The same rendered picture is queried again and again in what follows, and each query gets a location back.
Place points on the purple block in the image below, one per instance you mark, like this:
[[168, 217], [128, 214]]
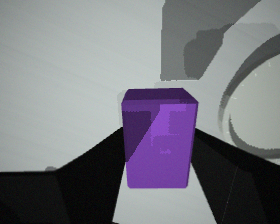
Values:
[[159, 128]]

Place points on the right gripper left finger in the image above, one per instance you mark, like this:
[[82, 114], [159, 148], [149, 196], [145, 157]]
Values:
[[85, 195]]

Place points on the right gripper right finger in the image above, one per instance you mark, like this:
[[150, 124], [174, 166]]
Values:
[[240, 188]]

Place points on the white saucer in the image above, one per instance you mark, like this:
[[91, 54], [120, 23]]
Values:
[[249, 112]]

